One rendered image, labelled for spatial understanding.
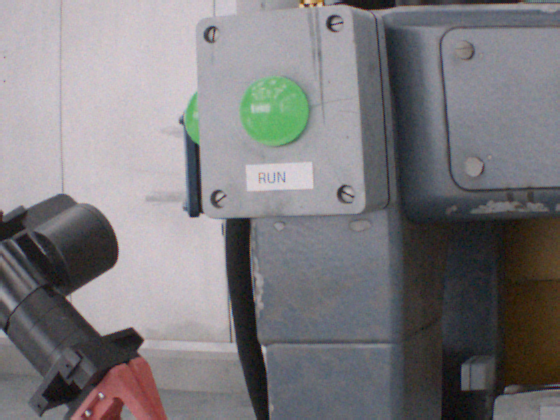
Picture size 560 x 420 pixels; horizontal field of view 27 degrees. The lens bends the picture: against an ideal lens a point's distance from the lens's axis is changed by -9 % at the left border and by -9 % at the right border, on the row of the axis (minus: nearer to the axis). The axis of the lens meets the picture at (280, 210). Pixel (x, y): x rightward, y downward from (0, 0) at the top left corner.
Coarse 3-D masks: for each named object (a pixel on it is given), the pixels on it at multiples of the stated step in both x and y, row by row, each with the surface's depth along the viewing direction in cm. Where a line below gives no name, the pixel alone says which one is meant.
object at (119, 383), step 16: (112, 368) 80; (128, 368) 82; (96, 384) 81; (112, 384) 80; (128, 384) 80; (80, 400) 81; (96, 400) 82; (112, 400) 81; (128, 400) 80; (144, 400) 81; (64, 416) 82; (80, 416) 81; (96, 416) 82; (144, 416) 81
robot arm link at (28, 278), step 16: (16, 240) 87; (32, 240) 87; (0, 256) 84; (16, 256) 84; (32, 256) 88; (48, 256) 87; (0, 272) 83; (16, 272) 83; (32, 272) 84; (48, 272) 88; (0, 288) 83; (16, 288) 83; (32, 288) 83; (48, 288) 85; (0, 304) 83; (16, 304) 82; (0, 320) 83
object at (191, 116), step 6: (192, 96) 56; (192, 102) 55; (186, 108) 56; (192, 108) 55; (186, 114) 56; (192, 114) 55; (198, 114) 55; (186, 120) 56; (192, 120) 55; (198, 120) 55; (186, 126) 56; (192, 126) 55; (198, 126) 55; (192, 132) 55; (198, 132) 55; (192, 138) 56; (198, 138) 55; (198, 144) 56
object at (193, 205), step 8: (184, 112) 103; (184, 120) 103; (184, 128) 103; (184, 136) 103; (184, 144) 103; (192, 144) 103; (184, 152) 103; (192, 152) 103; (184, 160) 103; (192, 160) 103; (192, 168) 103; (200, 168) 103; (192, 176) 103; (200, 176) 103; (192, 184) 103; (200, 184) 103; (192, 192) 103; (200, 192) 103; (192, 200) 103; (200, 200) 103; (184, 208) 104; (192, 208) 103; (200, 208) 104; (192, 216) 104
